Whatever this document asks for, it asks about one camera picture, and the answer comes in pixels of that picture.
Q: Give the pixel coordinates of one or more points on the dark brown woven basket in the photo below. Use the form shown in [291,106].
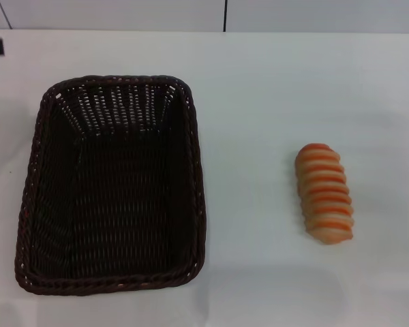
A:
[122,204]

